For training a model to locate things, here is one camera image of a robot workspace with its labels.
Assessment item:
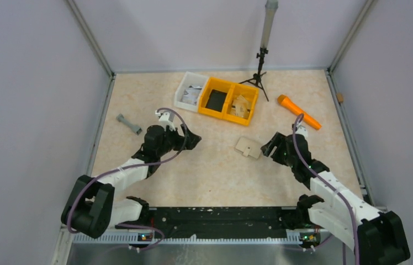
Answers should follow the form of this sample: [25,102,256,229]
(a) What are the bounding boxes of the white plastic bin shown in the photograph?
[173,72,210,113]

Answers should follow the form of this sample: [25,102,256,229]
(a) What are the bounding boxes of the grey dumbbell-shaped part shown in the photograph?
[116,114,142,135]

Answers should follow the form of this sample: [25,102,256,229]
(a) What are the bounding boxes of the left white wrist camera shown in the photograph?
[156,111,176,131]

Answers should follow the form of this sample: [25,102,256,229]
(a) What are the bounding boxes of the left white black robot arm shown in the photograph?
[61,124,202,239]

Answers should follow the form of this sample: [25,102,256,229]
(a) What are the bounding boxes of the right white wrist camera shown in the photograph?
[294,124,308,139]

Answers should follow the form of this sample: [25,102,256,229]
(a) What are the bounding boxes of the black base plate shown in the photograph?
[132,206,318,239]

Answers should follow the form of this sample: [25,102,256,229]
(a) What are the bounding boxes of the black tripod with grey pole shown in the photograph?
[240,0,279,102]

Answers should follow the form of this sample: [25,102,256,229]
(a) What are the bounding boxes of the papers in white bin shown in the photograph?
[181,86,203,105]

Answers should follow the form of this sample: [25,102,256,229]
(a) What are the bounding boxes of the yellow bin with beige parts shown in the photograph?
[223,83,259,126]

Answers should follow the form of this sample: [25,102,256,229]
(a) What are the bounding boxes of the beige card holder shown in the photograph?
[234,136,262,160]

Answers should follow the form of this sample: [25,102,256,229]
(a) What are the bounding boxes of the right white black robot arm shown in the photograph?
[261,132,411,264]

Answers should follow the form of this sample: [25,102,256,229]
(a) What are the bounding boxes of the beige parts in bin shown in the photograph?
[230,95,251,119]

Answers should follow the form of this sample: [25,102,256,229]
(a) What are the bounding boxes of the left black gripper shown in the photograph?
[157,123,201,157]

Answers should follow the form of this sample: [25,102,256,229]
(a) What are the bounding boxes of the grey slotted cable duct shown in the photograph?
[73,231,302,245]

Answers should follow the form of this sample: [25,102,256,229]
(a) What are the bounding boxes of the orange flashlight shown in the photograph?
[277,94,322,130]

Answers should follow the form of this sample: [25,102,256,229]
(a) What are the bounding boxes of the black pad in bin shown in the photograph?
[205,89,227,113]

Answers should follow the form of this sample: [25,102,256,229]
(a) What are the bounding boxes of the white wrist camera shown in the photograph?
[156,111,176,131]
[294,124,308,139]

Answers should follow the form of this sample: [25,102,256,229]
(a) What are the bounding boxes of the yellow bin with black pad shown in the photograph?
[198,77,234,119]

